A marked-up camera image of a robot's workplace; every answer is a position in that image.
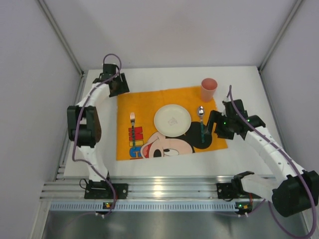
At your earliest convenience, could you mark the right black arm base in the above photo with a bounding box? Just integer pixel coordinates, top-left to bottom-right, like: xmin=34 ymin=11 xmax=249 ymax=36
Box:
xmin=216 ymin=183 xmax=250 ymax=201

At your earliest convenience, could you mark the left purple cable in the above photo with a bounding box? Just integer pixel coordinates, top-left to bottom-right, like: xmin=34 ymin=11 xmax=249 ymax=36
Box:
xmin=71 ymin=53 xmax=123 ymax=215

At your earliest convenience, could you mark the aluminium mounting rail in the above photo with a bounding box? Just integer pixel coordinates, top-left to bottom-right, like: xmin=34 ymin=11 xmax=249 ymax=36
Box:
xmin=40 ymin=176 xmax=232 ymax=201

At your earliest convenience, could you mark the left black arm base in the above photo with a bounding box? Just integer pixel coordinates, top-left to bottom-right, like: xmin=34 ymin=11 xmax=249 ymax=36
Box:
xmin=79 ymin=179 xmax=128 ymax=200

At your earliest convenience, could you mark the orange Mickey Mouse placemat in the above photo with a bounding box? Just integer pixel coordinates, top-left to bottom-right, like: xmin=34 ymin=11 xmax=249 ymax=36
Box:
xmin=116 ymin=87 xmax=227 ymax=161

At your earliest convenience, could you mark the pink plastic cup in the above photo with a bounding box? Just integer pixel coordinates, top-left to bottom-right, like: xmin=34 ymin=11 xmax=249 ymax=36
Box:
xmin=200 ymin=78 xmax=218 ymax=102

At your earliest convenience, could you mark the spoon with teal handle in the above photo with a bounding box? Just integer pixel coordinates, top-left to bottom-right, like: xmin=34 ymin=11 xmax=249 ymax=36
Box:
xmin=197 ymin=106 xmax=205 ymax=143

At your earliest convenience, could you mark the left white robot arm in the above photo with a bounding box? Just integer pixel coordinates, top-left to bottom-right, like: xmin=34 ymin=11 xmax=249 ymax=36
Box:
xmin=67 ymin=63 xmax=129 ymax=183

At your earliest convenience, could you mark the perforated grey cable duct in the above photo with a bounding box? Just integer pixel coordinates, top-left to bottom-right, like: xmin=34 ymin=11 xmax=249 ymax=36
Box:
xmin=50 ymin=201 xmax=251 ymax=212

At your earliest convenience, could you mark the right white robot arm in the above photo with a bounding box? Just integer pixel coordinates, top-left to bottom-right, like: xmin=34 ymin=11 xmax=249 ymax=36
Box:
xmin=206 ymin=100 xmax=319 ymax=217

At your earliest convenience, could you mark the cream round plate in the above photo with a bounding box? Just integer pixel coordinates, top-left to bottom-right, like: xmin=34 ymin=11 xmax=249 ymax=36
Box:
xmin=154 ymin=104 xmax=191 ymax=137

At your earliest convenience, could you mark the fork with teal handle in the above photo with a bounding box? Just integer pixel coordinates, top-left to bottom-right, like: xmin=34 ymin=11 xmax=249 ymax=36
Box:
xmin=130 ymin=112 xmax=136 ymax=149

